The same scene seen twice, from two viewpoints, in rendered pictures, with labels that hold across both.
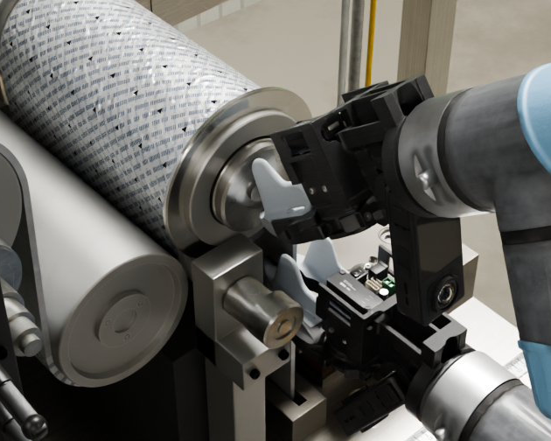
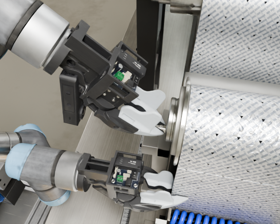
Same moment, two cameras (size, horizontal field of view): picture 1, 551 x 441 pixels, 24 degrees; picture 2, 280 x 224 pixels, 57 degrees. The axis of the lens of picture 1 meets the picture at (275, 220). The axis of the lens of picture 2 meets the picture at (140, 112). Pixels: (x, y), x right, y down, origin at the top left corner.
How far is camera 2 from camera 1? 0.97 m
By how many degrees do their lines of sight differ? 82
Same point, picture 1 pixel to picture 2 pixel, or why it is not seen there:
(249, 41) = not seen: outside the picture
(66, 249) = (205, 77)
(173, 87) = (225, 93)
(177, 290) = not seen: hidden behind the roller
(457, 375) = (74, 157)
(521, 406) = (46, 158)
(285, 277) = (167, 176)
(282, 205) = (144, 98)
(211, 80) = (215, 103)
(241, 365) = not seen: hidden behind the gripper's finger
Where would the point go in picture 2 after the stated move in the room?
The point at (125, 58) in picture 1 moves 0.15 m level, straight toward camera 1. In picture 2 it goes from (262, 97) to (183, 53)
